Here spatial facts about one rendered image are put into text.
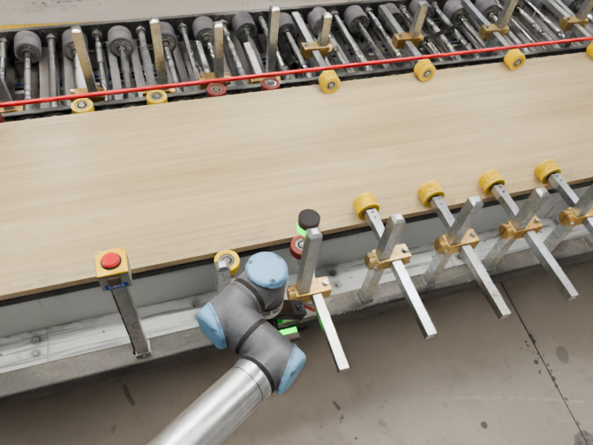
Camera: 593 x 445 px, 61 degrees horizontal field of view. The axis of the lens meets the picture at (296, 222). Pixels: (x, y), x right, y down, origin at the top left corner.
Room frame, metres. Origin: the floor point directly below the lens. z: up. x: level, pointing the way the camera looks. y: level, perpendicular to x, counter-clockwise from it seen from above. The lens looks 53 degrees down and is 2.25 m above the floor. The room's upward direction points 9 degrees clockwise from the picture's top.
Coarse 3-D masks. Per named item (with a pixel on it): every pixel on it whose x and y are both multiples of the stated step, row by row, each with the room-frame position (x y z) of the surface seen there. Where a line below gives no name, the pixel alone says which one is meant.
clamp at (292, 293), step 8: (312, 280) 0.83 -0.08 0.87; (320, 280) 0.84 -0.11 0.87; (288, 288) 0.79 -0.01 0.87; (312, 288) 0.80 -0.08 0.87; (320, 288) 0.81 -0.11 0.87; (328, 288) 0.81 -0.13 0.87; (288, 296) 0.78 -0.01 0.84; (296, 296) 0.77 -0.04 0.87; (304, 296) 0.78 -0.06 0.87; (328, 296) 0.81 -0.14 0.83
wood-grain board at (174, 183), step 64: (576, 64) 2.24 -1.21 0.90; (0, 128) 1.24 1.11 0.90; (64, 128) 1.29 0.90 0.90; (128, 128) 1.34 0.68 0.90; (192, 128) 1.39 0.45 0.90; (256, 128) 1.45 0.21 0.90; (320, 128) 1.51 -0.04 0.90; (384, 128) 1.57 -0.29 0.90; (448, 128) 1.63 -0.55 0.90; (512, 128) 1.69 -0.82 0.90; (576, 128) 1.76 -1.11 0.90; (0, 192) 0.95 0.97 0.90; (64, 192) 1.00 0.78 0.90; (128, 192) 1.04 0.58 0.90; (192, 192) 1.08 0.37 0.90; (256, 192) 1.13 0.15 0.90; (320, 192) 1.18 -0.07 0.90; (384, 192) 1.22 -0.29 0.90; (448, 192) 1.27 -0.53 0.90; (512, 192) 1.33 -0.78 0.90; (0, 256) 0.72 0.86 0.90; (64, 256) 0.76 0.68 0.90; (128, 256) 0.79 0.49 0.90; (192, 256) 0.83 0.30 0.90
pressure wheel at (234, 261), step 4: (220, 252) 0.86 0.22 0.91; (224, 252) 0.86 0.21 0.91; (228, 252) 0.86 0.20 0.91; (232, 252) 0.87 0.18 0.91; (216, 256) 0.84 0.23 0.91; (220, 256) 0.84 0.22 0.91; (224, 256) 0.85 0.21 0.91; (228, 256) 0.85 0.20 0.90; (232, 256) 0.85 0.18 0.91; (236, 256) 0.85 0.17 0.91; (216, 260) 0.83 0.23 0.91; (228, 260) 0.83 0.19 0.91; (232, 260) 0.84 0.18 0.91; (236, 260) 0.84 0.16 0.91; (232, 264) 0.82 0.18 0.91; (236, 264) 0.82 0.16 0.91; (232, 268) 0.81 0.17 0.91; (236, 268) 0.82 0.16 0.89; (232, 272) 0.80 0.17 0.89
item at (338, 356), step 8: (312, 296) 0.78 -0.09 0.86; (320, 296) 0.79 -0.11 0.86; (320, 304) 0.76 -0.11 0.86; (320, 312) 0.73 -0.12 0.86; (320, 320) 0.71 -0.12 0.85; (328, 320) 0.71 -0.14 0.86; (328, 328) 0.68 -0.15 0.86; (328, 336) 0.66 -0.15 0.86; (336, 336) 0.66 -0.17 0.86; (328, 344) 0.64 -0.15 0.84; (336, 344) 0.63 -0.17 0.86; (336, 352) 0.61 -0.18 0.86; (336, 360) 0.59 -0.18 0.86; (344, 360) 0.59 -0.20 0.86; (336, 368) 0.57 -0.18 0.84; (344, 368) 0.57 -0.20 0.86
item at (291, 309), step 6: (288, 300) 0.61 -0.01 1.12; (294, 300) 0.62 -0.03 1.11; (300, 300) 0.63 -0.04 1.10; (282, 306) 0.59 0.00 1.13; (288, 306) 0.59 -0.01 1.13; (294, 306) 0.60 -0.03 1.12; (300, 306) 0.60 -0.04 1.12; (282, 312) 0.57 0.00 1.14; (288, 312) 0.58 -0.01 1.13; (294, 312) 0.58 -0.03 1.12; (300, 312) 0.59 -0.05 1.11; (306, 312) 0.60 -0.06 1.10; (276, 318) 0.56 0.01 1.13; (282, 318) 0.56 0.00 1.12; (288, 318) 0.57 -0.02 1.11; (294, 318) 0.57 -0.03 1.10; (300, 318) 0.58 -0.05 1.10
